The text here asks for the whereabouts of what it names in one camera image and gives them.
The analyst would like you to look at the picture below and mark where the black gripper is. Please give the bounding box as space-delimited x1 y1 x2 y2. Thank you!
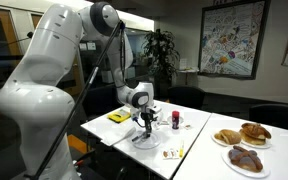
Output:
130 105 162 138

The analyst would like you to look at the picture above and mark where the brown crossed bun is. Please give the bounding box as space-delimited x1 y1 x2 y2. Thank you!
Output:
239 123 272 144

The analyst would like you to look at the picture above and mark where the dark sachet stick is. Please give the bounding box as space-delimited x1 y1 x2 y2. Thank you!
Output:
132 134 149 142

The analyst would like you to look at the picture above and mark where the yellow marker pen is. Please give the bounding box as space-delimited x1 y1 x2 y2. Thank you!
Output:
179 140 184 158

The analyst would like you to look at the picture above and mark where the black chair far middle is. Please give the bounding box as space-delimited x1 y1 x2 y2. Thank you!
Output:
168 86 205 109

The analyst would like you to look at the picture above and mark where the black chair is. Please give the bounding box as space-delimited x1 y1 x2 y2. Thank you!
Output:
82 86 121 118
168 86 205 109
249 104 288 130

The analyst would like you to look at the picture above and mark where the yellow green crayon box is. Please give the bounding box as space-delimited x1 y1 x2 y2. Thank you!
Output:
108 109 130 123

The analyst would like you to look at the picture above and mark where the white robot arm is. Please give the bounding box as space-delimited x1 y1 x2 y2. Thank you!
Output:
0 2 159 180

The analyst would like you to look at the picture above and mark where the black chair far right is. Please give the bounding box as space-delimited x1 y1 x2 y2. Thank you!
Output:
249 104 288 130

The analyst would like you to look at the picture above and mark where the small round side table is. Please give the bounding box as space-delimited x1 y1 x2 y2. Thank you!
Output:
177 67 199 85

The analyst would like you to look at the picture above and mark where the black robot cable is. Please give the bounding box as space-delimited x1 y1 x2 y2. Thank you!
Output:
23 20 127 180

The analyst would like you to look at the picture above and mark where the white paper napkin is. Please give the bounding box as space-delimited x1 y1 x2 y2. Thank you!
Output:
101 125 136 146

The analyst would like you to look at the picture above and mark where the white plate under dark bread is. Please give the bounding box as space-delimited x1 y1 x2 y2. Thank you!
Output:
221 149 271 179

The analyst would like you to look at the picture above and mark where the small sachet packets card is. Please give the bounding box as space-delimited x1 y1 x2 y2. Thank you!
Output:
162 148 179 159

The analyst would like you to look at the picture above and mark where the potted green plant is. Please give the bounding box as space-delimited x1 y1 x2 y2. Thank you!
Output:
143 29 180 98

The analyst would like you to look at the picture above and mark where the small white saucer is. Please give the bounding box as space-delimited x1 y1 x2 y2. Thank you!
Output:
167 115 184 124

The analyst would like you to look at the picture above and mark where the light brown bread roll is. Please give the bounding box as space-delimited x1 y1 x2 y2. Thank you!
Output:
215 129 241 144

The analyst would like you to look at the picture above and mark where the white round plate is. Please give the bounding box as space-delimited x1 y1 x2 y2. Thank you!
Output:
131 131 161 149

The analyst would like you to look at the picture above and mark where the large framed map poster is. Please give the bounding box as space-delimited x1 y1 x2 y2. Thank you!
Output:
198 0 270 80

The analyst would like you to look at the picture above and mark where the white plate under bun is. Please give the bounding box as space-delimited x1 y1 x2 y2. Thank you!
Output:
241 139 272 149

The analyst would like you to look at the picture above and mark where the white plate under roll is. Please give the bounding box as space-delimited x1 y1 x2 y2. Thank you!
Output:
210 132 241 147

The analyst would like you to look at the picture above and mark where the black chair near left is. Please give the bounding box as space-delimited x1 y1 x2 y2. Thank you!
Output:
82 86 121 118

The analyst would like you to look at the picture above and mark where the clear glass bowl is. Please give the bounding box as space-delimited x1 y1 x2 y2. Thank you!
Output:
152 112 163 129

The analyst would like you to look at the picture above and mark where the dark chocolate crossed bread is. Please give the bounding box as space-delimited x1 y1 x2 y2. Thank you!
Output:
228 146 263 173

